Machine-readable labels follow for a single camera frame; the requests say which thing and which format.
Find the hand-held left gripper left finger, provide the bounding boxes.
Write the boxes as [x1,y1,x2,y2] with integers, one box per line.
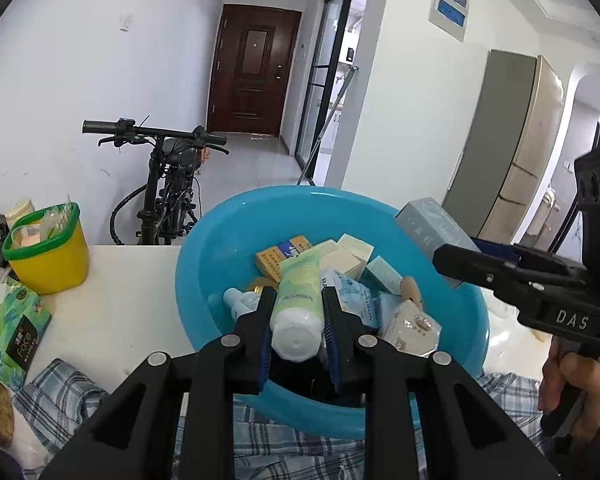
[39,287,278,480]

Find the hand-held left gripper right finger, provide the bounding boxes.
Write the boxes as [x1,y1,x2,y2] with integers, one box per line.
[321,287,561,480]

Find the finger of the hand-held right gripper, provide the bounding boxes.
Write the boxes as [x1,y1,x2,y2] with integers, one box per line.
[432,243,548,311]
[470,236,587,282]

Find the blue patterned box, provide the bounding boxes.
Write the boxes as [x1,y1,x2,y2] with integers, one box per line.
[320,268,381,331]

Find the green cosmetic tube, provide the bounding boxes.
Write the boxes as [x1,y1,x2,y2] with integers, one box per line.
[271,251,326,363]

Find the grey blue carton box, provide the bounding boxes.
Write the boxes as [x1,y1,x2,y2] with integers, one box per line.
[395,198,483,288]

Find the blue plastic basin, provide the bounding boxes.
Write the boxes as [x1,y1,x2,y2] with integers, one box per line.
[175,186,491,438]

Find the person's right hand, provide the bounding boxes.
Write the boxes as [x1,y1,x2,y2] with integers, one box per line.
[539,337,600,441]

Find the small clear bottle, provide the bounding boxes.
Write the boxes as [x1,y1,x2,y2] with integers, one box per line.
[223,287,262,318]

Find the white carton box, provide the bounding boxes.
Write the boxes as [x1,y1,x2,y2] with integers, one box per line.
[320,241,368,278]

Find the orange box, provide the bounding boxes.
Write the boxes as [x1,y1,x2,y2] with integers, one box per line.
[254,235,313,281]

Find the teal white box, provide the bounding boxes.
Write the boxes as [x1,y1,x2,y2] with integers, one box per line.
[365,256,403,295]

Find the white tissue packet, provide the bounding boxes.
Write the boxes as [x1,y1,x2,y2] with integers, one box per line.
[380,301,443,358]

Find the packets inside basin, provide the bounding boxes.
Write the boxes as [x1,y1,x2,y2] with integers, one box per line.
[337,233,374,266]

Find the grey refrigerator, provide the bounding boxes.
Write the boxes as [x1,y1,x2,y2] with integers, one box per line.
[441,50,565,246]

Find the black bicycle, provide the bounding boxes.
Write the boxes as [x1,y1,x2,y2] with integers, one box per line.
[82,117,229,247]

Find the mop pole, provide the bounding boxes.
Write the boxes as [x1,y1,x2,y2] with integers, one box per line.
[296,64,359,187]

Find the blue plaid cloth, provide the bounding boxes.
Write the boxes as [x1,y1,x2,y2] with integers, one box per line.
[12,358,571,480]

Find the yellow bin with green rim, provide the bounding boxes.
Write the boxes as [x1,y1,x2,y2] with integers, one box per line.
[1,202,90,295]

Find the black framed glass door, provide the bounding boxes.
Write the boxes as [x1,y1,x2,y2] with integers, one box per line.
[290,0,371,186]

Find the green snack packet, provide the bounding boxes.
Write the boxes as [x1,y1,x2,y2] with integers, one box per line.
[0,277,53,393]

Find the brown wooden door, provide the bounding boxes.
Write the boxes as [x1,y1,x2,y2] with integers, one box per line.
[206,3,302,137]

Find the white lidded jar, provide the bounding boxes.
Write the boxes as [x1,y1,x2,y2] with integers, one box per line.
[5,198,36,228]

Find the wooden handle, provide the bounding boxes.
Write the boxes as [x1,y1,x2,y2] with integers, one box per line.
[399,276,423,311]

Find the white wall panel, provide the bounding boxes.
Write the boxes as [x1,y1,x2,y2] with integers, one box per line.
[428,0,472,43]

